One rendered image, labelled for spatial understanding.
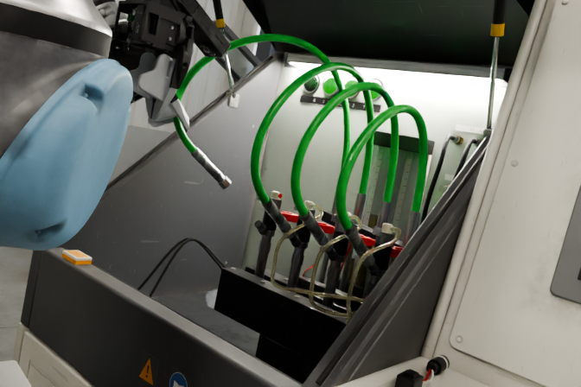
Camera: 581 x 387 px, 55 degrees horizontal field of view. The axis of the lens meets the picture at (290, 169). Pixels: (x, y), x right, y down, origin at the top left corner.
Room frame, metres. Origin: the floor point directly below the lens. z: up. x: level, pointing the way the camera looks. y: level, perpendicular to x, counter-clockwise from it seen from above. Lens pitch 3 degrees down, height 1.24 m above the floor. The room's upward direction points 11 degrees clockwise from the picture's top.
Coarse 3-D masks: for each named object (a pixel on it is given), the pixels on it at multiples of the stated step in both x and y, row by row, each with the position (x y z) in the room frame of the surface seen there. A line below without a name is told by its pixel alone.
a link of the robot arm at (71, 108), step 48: (0, 0) 0.27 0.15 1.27; (48, 0) 0.28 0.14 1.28; (0, 48) 0.27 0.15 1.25; (48, 48) 0.28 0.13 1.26; (96, 48) 0.31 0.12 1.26; (0, 96) 0.27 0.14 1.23; (48, 96) 0.28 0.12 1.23; (96, 96) 0.29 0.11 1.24; (0, 144) 0.27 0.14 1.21; (48, 144) 0.27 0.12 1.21; (96, 144) 0.31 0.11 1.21; (0, 192) 0.27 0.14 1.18; (48, 192) 0.27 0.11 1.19; (96, 192) 0.34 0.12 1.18; (0, 240) 0.29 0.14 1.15; (48, 240) 0.30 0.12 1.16
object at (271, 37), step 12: (252, 36) 1.05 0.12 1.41; (264, 36) 1.06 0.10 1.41; (276, 36) 1.07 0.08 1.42; (288, 36) 1.08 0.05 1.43; (312, 48) 1.10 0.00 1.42; (204, 60) 1.01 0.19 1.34; (324, 60) 1.12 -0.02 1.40; (192, 72) 1.00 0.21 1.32; (336, 72) 1.13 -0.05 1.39; (336, 84) 1.14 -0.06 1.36; (180, 96) 0.99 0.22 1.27; (348, 108) 1.15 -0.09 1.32; (348, 120) 1.16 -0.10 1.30; (180, 132) 1.00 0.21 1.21; (348, 132) 1.16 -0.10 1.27; (192, 144) 1.01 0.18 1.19; (348, 144) 1.16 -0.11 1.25
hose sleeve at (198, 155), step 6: (198, 150) 1.02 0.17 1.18; (198, 156) 1.02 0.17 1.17; (204, 156) 1.02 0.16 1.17; (204, 162) 1.02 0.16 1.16; (210, 162) 1.03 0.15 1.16; (210, 168) 1.03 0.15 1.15; (216, 168) 1.04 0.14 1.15; (210, 174) 1.04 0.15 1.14; (216, 174) 1.03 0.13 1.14; (222, 174) 1.04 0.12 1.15; (216, 180) 1.04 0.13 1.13; (222, 180) 1.04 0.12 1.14
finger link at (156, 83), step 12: (156, 60) 0.76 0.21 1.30; (168, 60) 0.78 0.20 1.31; (156, 72) 0.77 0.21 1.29; (168, 72) 0.78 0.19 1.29; (144, 84) 0.76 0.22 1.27; (156, 84) 0.77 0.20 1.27; (168, 84) 0.78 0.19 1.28; (156, 96) 0.77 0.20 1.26; (168, 96) 0.78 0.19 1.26; (156, 108) 0.79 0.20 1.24
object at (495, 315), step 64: (576, 0) 0.82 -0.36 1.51; (576, 64) 0.79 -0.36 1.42; (512, 128) 0.81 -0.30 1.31; (576, 128) 0.75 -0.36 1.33; (512, 192) 0.77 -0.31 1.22; (576, 192) 0.72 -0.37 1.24; (512, 256) 0.74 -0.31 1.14; (448, 320) 0.76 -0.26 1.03; (512, 320) 0.71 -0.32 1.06; (576, 320) 0.67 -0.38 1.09; (512, 384) 0.69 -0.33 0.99; (576, 384) 0.64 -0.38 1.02
